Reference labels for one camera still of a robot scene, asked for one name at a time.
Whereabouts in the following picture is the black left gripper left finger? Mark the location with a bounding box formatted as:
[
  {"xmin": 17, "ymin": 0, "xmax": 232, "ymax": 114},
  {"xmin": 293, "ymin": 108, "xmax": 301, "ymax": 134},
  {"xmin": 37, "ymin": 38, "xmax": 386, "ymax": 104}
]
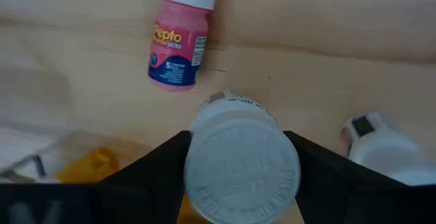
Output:
[{"xmin": 91, "ymin": 130, "xmax": 193, "ymax": 224}]

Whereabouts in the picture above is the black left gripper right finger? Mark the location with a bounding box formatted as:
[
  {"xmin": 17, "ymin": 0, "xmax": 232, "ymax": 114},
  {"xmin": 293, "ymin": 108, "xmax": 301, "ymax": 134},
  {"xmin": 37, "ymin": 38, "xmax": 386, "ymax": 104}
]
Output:
[{"xmin": 283, "ymin": 130, "xmax": 411, "ymax": 224}]

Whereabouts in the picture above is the small white medicine bottle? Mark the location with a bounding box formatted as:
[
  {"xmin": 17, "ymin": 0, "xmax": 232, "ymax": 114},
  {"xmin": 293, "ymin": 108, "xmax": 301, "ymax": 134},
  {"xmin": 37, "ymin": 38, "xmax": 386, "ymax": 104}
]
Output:
[{"xmin": 341, "ymin": 112, "xmax": 436, "ymax": 187}]

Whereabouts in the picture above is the large white medicine bottle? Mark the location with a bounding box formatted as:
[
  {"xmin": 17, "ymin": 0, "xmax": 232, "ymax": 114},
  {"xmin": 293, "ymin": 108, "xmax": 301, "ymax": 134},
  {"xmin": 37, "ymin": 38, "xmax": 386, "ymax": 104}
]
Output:
[{"xmin": 183, "ymin": 89, "xmax": 302, "ymax": 224}]

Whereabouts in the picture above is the pink Pepto bottle white cap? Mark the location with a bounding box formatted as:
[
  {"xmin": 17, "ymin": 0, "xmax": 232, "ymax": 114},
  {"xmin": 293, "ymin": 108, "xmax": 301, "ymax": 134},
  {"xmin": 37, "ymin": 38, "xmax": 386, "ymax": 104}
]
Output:
[{"xmin": 147, "ymin": 0, "xmax": 219, "ymax": 92}]

